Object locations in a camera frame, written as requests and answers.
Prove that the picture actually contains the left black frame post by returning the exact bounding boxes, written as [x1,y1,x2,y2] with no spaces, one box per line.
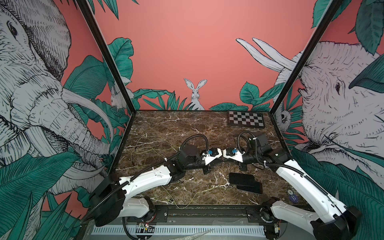
[74,0,136,114]

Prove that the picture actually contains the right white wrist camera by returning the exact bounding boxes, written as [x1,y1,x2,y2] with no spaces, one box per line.
[223,148,244,163]

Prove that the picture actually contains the black smartphone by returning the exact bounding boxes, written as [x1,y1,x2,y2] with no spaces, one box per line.
[236,182,263,195]
[229,173,255,187]

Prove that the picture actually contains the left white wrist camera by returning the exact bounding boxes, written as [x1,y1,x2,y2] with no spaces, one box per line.
[202,148,223,166]

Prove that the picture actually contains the right black frame post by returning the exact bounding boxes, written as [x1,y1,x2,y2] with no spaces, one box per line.
[269,0,343,115]

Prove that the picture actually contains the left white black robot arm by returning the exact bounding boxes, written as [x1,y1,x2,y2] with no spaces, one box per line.
[81,135,223,227]

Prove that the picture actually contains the white slotted cable duct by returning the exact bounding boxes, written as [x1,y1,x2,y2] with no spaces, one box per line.
[90,224,267,237]

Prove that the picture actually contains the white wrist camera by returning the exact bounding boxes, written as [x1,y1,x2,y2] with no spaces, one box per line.
[223,148,244,163]
[202,148,223,166]

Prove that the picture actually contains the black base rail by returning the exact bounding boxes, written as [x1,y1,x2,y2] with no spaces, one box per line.
[83,204,328,224]

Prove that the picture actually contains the black frame post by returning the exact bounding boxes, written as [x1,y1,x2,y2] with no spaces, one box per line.
[269,0,343,115]
[74,0,136,114]

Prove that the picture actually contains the black white checkerboard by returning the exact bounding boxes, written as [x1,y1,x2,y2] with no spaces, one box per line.
[227,111,266,129]

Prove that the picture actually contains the green wired earphones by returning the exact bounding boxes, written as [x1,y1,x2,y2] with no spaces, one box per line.
[144,170,234,209]

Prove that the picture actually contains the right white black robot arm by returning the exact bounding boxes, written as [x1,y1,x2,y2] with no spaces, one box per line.
[222,132,362,240]

